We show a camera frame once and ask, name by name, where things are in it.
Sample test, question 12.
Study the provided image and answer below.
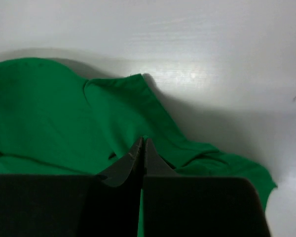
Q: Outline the green t shirt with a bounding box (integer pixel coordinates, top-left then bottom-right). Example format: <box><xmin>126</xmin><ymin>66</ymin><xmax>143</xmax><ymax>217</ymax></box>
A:
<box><xmin>0</xmin><ymin>58</ymin><xmax>276</xmax><ymax>237</ymax></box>

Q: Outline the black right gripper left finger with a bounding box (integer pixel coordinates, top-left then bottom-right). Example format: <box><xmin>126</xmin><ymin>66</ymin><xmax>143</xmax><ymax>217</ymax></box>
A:
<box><xmin>0</xmin><ymin>138</ymin><xmax>143</xmax><ymax>237</ymax></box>

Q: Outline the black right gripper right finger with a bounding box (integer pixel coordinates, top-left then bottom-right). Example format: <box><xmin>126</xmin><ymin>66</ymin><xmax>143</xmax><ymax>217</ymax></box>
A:
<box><xmin>143</xmin><ymin>139</ymin><xmax>271</xmax><ymax>237</ymax></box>

